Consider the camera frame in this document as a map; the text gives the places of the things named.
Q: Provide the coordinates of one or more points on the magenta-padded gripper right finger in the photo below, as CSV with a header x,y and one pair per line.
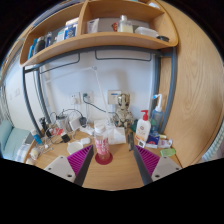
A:
x,y
163,166

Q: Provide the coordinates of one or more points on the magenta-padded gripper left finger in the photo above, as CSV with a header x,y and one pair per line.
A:
x,y
63,166

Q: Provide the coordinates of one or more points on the clear pink-labelled drink bottle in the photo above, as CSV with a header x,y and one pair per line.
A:
x,y
102,145

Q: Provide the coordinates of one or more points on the small green packet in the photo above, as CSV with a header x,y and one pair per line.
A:
x,y
168,152

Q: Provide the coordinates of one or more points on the white cup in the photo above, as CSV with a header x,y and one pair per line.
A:
x,y
75,147

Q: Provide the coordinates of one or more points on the white squeezed tube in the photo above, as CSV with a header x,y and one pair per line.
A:
x,y
165,143

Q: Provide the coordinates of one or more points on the small blue box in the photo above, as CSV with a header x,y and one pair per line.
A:
x,y
153,138

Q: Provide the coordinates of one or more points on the small white square thermometer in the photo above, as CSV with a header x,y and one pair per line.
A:
x,y
141,144

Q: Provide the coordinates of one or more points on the white earbuds case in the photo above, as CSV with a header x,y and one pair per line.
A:
x,y
85,141

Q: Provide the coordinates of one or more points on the small blue tube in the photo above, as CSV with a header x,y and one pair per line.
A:
x,y
36,137

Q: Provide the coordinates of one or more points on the metal ruler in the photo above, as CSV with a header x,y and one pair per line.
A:
x,y
131,141

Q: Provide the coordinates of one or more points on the flat round red coaster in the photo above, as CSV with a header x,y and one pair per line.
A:
x,y
104,162

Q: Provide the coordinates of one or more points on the white red-pump lotion bottle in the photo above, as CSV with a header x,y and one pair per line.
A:
x,y
143,130

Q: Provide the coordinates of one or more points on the white power strip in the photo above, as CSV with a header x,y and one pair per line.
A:
x,y
87,130

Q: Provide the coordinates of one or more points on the white power adapter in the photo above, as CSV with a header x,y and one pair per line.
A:
x,y
74,123

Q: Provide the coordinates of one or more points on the black electric shaver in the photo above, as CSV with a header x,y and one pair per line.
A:
x,y
43,126

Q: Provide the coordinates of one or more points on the black plug charger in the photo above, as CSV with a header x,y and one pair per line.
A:
x,y
82,121

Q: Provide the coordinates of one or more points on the dark green round container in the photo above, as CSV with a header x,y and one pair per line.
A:
x,y
134,126

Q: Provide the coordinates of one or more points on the white tissue pack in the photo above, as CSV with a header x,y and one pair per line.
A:
x,y
117,136

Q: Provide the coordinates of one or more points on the teal bedding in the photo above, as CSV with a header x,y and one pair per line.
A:
x,y
10,140

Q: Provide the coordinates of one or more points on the tree creature figurine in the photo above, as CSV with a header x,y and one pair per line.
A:
x,y
124,111

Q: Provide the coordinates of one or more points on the wooden shelf unit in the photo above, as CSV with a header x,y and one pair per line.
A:
x,y
100,40

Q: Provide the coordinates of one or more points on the white double wall socket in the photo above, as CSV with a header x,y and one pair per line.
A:
x,y
75,98

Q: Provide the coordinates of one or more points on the grey metal frame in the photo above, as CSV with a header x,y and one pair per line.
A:
x,y
173,86

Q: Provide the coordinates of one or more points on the white wall plate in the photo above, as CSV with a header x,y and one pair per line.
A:
x,y
112,96

